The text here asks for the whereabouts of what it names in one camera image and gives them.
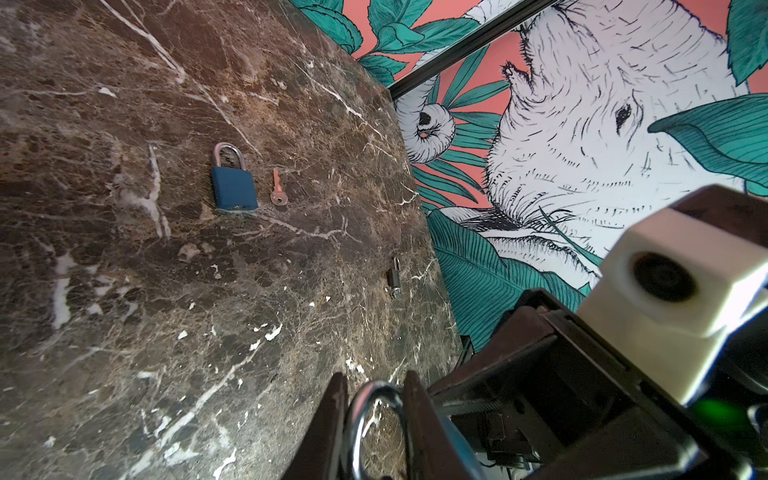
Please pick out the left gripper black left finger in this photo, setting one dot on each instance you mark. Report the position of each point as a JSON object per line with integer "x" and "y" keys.
{"x": 318, "y": 456}

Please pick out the right black frame post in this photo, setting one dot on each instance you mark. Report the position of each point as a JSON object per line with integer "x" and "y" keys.
{"x": 483, "y": 36}

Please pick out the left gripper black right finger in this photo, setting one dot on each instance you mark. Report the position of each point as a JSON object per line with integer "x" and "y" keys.
{"x": 436, "y": 449}

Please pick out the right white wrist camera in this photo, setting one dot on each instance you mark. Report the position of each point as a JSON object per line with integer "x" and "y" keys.
{"x": 679, "y": 282}

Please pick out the small silver key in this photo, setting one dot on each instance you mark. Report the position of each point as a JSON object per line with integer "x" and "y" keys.
{"x": 278, "y": 196}

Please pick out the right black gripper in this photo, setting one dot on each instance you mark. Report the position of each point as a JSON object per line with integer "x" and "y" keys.
{"x": 548, "y": 397}

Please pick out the blue padlock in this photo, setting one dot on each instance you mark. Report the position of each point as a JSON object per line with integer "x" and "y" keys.
{"x": 234, "y": 188}
{"x": 377, "y": 403}

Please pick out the blue padlock front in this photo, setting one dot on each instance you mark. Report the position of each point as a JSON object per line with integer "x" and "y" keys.
{"x": 234, "y": 188}

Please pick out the small dark metal cylinder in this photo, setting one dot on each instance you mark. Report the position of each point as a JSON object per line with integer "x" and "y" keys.
{"x": 393, "y": 277}

